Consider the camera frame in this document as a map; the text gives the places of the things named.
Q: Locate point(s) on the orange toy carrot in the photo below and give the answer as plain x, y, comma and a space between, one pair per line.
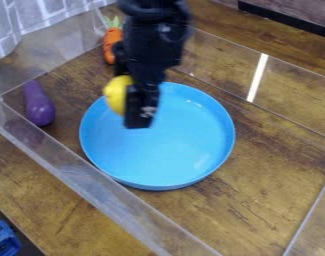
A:
112, 37

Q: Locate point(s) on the blue object at corner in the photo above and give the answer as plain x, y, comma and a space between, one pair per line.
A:
10, 243

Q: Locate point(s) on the blue round tray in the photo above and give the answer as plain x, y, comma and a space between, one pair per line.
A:
175, 153

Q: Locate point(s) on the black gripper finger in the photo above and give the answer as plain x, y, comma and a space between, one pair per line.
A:
141, 105

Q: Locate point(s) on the white checkered cloth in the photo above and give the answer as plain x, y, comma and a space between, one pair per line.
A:
25, 16

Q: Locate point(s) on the clear acrylic enclosure wall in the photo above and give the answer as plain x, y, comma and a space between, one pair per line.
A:
260, 207

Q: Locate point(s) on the purple toy eggplant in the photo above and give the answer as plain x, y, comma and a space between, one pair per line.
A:
38, 104

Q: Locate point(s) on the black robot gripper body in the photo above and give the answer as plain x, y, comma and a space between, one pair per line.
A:
151, 47

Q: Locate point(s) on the yellow lemon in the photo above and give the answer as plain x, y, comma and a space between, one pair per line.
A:
114, 93

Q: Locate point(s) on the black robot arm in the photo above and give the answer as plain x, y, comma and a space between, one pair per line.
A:
152, 9

